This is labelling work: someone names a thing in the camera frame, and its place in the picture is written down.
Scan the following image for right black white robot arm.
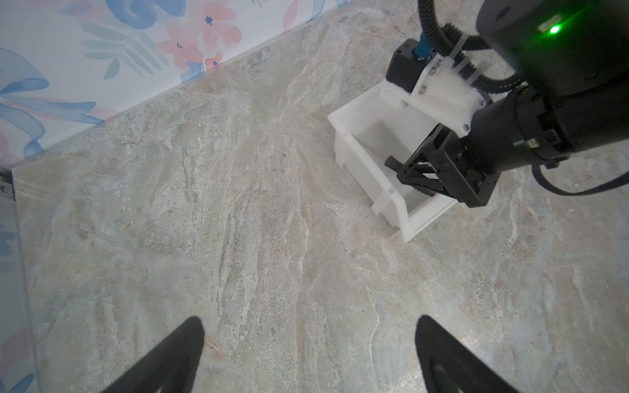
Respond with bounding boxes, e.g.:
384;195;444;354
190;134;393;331
385;1;628;208

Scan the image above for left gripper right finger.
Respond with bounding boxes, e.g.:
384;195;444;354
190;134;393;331
414;315;517;393

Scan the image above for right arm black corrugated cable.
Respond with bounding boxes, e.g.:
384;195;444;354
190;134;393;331
417;0;529;94

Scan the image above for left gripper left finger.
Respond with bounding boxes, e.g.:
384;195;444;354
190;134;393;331
105;316;205;392

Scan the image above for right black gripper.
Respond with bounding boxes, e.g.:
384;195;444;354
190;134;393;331
384;124;501;208

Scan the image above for white plastic bin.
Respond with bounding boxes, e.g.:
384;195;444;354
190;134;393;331
329;80;457;242

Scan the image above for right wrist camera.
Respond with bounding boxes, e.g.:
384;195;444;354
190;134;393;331
380;38;493;139

